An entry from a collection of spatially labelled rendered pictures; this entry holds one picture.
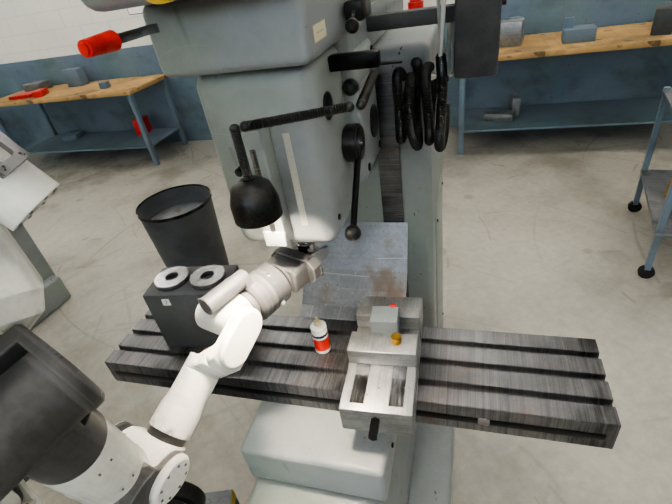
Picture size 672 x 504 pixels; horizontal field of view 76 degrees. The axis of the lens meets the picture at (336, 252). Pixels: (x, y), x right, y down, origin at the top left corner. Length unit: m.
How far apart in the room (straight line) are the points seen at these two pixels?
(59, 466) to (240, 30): 0.56
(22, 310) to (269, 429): 0.68
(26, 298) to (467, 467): 1.72
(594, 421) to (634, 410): 1.28
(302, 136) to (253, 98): 0.09
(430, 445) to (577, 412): 0.86
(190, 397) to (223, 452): 1.42
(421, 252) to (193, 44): 0.89
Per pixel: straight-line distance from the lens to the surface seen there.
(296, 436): 1.09
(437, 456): 1.78
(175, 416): 0.78
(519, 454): 2.06
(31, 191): 0.53
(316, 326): 1.07
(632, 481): 2.12
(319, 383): 1.07
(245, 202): 0.61
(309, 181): 0.73
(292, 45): 0.63
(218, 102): 0.74
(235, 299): 0.80
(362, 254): 1.30
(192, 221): 2.76
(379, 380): 0.96
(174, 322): 1.22
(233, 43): 0.66
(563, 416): 1.03
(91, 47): 0.61
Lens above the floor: 1.75
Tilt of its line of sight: 34 degrees down
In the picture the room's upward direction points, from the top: 10 degrees counter-clockwise
